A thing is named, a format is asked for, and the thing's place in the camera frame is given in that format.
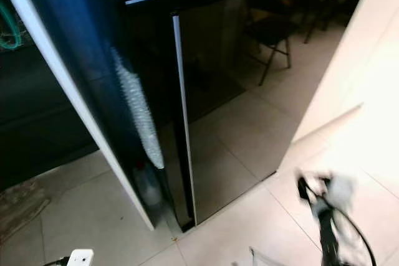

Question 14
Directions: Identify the bubble wrap sheet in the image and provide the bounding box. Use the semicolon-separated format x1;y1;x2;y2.
111;47;166;170

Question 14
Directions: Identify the green hose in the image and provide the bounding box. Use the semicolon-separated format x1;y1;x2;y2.
0;1;26;52

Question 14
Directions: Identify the black glass fridge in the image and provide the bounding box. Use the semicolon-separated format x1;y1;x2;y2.
16;0;375;232

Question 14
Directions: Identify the brown patterned floor mat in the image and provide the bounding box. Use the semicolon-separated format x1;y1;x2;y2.
0;179;52;242

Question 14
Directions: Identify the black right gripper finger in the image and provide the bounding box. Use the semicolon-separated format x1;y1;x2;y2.
296;176;314;206

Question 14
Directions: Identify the black glass fridge door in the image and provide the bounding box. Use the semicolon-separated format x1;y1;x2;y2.
171;0;375;224

